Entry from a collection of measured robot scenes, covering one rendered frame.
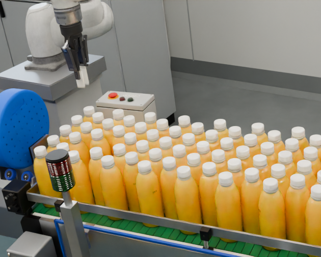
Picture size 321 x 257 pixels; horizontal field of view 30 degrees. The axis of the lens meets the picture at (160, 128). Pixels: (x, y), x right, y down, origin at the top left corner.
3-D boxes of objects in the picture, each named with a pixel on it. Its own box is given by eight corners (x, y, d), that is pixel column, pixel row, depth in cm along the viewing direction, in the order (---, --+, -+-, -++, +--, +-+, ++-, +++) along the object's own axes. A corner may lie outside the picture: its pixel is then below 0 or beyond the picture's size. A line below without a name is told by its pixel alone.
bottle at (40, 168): (66, 201, 202) (55, 154, 193) (47, 209, 199) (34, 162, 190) (58, 192, 207) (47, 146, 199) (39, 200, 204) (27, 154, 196)
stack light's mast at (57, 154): (65, 195, 169) (53, 147, 162) (84, 199, 166) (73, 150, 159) (52, 208, 164) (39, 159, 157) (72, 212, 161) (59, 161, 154)
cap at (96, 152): (89, 159, 188) (88, 154, 187) (91, 153, 191) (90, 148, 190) (102, 158, 187) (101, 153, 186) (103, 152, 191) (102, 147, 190)
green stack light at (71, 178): (60, 177, 166) (57, 162, 164) (80, 180, 163) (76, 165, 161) (48, 190, 161) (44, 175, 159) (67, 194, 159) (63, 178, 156)
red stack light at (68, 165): (57, 162, 164) (54, 150, 162) (76, 165, 161) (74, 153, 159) (44, 174, 159) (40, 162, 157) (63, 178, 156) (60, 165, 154)
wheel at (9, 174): (8, 167, 213) (4, 166, 212) (18, 169, 211) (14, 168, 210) (5, 179, 213) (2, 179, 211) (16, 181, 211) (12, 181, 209)
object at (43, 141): (50, 162, 222) (43, 133, 216) (55, 163, 221) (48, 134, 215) (34, 177, 214) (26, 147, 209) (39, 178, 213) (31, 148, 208)
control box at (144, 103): (112, 113, 236) (108, 90, 231) (157, 118, 227) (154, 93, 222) (100, 125, 228) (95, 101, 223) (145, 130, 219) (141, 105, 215)
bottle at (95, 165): (95, 210, 195) (84, 162, 186) (98, 198, 201) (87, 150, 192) (115, 208, 194) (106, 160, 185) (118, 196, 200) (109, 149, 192)
